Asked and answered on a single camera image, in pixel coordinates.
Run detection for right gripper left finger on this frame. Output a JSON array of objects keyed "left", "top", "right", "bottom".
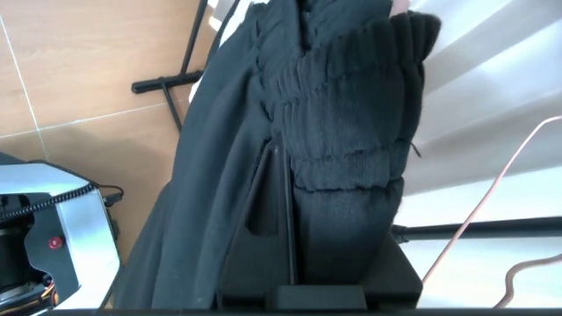
[{"left": 217, "top": 138, "right": 295, "bottom": 308}]

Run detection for beige curtain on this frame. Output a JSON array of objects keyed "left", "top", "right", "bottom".
[{"left": 390, "top": 0, "right": 562, "bottom": 308}]

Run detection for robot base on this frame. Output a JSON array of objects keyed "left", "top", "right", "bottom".
[{"left": 0, "top": 151, "right": 125, "bottom": 316}]

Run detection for black clothes rack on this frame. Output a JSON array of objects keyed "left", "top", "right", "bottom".
[{"left": 130, "top": 0, "right": 562, "bottom": 244}]

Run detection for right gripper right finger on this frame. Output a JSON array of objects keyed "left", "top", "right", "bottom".
[{"left": 362, "top": 232, "right": 423, "bottom": 307}]

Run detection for black shorts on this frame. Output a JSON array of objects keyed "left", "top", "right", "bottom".
[{"left": 112, "top": 0, "right": 443, "bottom": 311}]

